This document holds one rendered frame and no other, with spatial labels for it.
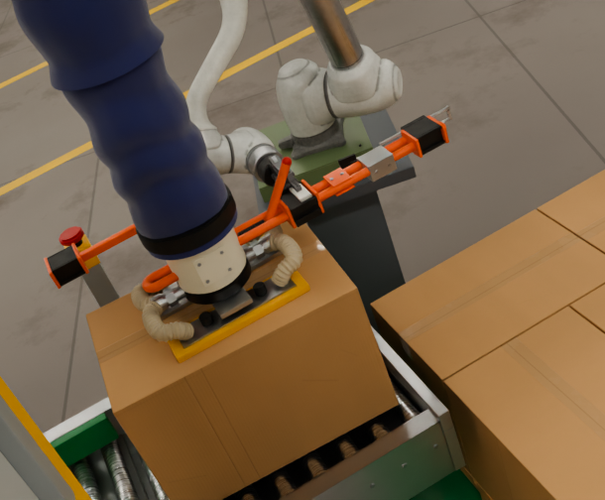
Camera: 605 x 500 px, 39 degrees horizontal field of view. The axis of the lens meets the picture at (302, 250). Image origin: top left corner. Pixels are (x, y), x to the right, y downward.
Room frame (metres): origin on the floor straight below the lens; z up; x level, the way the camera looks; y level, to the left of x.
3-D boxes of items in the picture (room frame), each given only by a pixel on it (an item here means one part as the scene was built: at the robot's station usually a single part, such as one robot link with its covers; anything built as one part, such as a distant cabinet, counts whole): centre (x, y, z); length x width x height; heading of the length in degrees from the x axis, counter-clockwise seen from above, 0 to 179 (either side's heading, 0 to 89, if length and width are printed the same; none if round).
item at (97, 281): (2.08, 0.58, 0.50); 0.07 x 0.07 x 1.00; 12
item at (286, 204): (1.71, -0.03, 1.09); 0.10 x 0.08 x 0.06; 12
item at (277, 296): (1.57, 0.19, 0.98); 0.34 x 0.10 x 0.05; 102
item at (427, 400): (1.72, -0.09, 0.58); 0.70 x 0.03 x 0.06; 12
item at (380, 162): (1.76, -0.24, 1.09); 0.07 x 0.07 x 0.04; 12
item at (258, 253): (1.66, 0.21, 1.02); 0.34 x 0.25 x 0.06; 102
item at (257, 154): (1.94, 0.00, 1.09); 0.09 x 0.06 x 0.09; 103
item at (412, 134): (1.78, -0.38, 1.09); 0.08 x 0.07 x 0.05; 102
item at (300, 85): (2.47, -0.19, 0.98); 0.18 x 0.16 x 0.22; 62
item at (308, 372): (1.65, 0.24, 0.76); 0.60 x 0.40 x 0.40; 99
